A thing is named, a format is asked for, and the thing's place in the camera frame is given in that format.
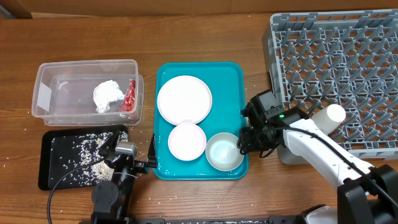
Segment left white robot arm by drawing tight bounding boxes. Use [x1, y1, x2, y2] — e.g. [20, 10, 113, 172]
[91, 131, 157, 224]

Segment small pink rice bowl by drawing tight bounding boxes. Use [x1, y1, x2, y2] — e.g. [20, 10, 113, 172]
[168, 123, 207, 161]

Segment grey bowl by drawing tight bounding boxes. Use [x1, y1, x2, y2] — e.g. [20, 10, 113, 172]
[205, 133, 244, 171]

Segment white tissue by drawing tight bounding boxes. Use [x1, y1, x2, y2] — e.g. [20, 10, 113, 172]
[93, 80, 125, 113]

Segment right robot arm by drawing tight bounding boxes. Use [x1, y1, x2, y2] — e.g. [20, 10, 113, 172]
[237, 90, 397, 224]

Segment cream white cup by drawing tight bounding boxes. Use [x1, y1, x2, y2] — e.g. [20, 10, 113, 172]
[312, 104, 346, 134]

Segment teal plastic tray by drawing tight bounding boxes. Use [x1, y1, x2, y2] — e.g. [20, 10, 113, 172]
[153, 62, 249, 180]

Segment red foil snack wrapper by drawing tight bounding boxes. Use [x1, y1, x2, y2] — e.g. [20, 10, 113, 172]
[120, 80, 136, 111]

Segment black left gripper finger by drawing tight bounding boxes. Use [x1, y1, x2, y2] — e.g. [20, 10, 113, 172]
[98, 130, 120, 156]
[147, 134, 157, 168]

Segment black tray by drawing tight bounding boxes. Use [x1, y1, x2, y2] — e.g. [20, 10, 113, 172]
[38, 125, 129, 190]

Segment grey dishwasher rack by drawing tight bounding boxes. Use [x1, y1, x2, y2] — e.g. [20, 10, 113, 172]
[262, 9, 397, 160]

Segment clear plastic bin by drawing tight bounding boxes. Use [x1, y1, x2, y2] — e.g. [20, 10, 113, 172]
[32, 59, 144, 126]

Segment large pink plate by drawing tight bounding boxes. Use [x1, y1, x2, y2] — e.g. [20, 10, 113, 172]
[157, 75, 213, 126]

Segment black rail at table edge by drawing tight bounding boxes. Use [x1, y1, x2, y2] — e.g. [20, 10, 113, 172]
[80, 214, 305, 224]

